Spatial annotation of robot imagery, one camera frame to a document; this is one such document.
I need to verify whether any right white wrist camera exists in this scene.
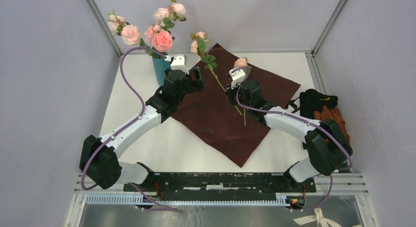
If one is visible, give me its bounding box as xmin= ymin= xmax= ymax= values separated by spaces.
xmin=228 ymin=66 xmax=251 ymax=89

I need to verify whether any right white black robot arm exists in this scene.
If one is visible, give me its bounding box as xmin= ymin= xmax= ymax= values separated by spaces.
xmin=225 ymin=79 xmax=353 ymax=192

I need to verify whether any white slotted cable duct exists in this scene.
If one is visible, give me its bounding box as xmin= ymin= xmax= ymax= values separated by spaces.
xmin=85 ymin=193 xmax=289 ymax=207

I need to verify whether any orange cloth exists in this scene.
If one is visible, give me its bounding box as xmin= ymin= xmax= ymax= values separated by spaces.
xmin=313 ymin=106 xmax=350 ymax=143

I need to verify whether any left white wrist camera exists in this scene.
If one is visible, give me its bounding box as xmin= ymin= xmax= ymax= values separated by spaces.
xmin=164 ymin=54 xmax=189 ymax=75

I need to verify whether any teal ceramic vase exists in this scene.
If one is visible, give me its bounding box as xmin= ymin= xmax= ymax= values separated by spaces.
xmin=152 ymin=55 xmax=170 ymax=86

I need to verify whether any purple cable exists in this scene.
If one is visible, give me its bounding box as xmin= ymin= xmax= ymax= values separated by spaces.
xmin=80 ymin=46 xmax=179 ymax=212
xmin=229 ymin=66 xmax=353 ymax=212

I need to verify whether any black ribbon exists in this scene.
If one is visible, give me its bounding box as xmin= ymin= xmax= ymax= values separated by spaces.
xmin=284 ymin=97 xmax=300 ymax=113

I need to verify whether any white paper strip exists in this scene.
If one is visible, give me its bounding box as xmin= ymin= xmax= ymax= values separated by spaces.
xmin=293 ymin=207 xmax=363 ymax=227

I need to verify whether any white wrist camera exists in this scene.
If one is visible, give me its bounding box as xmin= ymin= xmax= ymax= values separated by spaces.
xmin=228 ymin=66 xmax=251 ymax=89
xmin=164 ymin=54 xmax=189 ymax=75

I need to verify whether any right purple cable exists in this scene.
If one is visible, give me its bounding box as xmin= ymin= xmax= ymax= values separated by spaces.
xmin=229 ymin=66 xmax=353 ymax=212

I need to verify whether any black cloth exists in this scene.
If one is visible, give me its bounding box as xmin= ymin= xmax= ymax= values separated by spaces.
xmin=299 ymin=89 xmax=338 ymax=119

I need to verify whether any pink flower stem in vase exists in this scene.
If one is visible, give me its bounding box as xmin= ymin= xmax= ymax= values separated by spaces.
xmin=107 ymin=11 xmax=143 ymax=46

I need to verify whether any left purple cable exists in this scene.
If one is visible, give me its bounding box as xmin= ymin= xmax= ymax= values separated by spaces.
xmin=80 ymin=46 xmax=179 ymax=212

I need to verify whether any red paper bouquet wrapper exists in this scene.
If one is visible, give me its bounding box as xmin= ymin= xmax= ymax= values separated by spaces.
xmin=171 ymin=43 xmax=302 ymax=168

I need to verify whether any pale pink rose stem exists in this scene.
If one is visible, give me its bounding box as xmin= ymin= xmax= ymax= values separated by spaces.
xmin=190 ymin=31 xmax=244 ymax=116

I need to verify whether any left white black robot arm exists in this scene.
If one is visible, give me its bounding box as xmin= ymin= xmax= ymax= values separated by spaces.
xmin=79 ymin=67 xmax=204 ymax=192

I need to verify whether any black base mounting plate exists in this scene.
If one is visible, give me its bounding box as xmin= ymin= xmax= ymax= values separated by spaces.
xmin=138 ymin=172 xmax=316 ymax=201

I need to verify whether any single peach rose stem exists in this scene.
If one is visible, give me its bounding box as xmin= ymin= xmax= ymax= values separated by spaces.
xmin=234 ymin=57 xmax=251 ymax=126

